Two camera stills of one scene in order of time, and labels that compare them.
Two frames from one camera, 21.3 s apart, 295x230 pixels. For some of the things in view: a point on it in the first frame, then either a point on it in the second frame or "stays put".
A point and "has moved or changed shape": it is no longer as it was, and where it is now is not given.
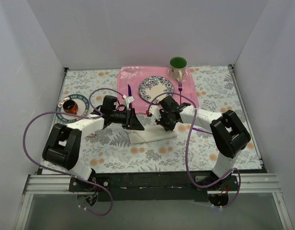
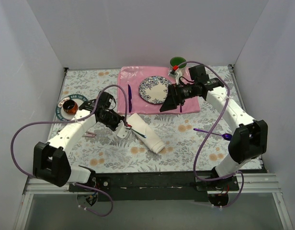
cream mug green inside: (177, 64) stays put
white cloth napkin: (151, 133) has moved or changed shape
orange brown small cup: (70, 107) stays put
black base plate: (156, 186) stays put
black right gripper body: (166, 123) -> (174, 95)
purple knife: (130, 94) stays put
